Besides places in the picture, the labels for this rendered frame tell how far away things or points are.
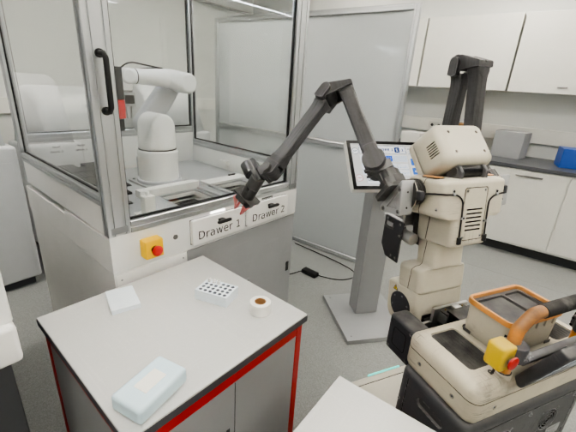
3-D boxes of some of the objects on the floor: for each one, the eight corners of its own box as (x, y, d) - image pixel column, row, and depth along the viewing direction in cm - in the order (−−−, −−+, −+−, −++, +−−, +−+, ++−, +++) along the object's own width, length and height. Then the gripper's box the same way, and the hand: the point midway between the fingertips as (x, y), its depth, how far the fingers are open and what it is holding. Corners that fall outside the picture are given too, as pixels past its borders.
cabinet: (288, 327, 228) (297, 212, 200) (135, 434, 153) (115, 275, 125) (200, 273, 285) (196, 177, 256) (57, 332, 210) (31, 207, 182)
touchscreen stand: (412, 338, 225) (447, 185, 189) (346, 345, 215) (371, 185, 179) (378, 294, 270) (401, 165, 234) (322, 298, 261) (338, 164, 225)
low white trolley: (292, 466, 145) (308, 314, 118) (153, 629, 100) (126, 442, 73) (206, 387, 179) (202, 255, 152) (74, 482, 134) (36, 317, 107)
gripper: (238, 179, 137) (225, 205, 146) (256, 197, 135) (240, 222, 144) (249, 175, 142) (235, 201, 152) (267, 192, 140) (251, 217, 150)
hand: (238, 210), depth 148 cm, fingers open, 3 cm apart
